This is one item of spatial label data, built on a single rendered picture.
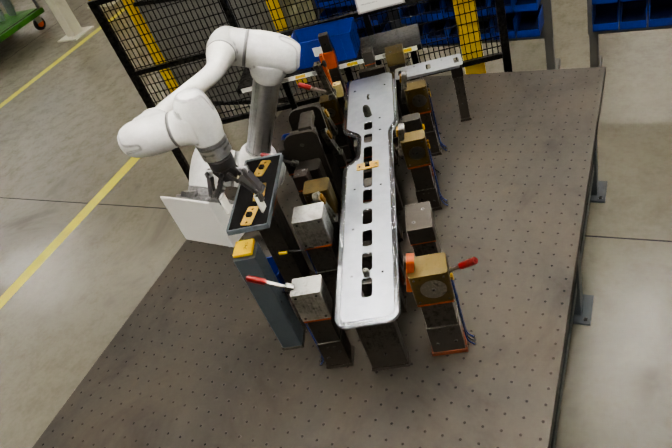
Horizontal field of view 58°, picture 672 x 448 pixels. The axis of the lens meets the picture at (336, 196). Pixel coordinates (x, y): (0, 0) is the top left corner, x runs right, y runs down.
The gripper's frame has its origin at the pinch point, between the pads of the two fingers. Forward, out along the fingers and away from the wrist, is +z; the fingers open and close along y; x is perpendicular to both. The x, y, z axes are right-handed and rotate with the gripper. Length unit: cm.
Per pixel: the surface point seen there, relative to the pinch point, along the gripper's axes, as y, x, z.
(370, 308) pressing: 40, -24, 20
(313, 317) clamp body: 21.0, -23.6, 24.4
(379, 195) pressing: 34.2, 23.8, 20.1
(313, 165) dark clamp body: 10.2, 33.6, 12.1
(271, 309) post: 3.2, -16.8, 29.1
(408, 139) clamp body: 42, 48, 16
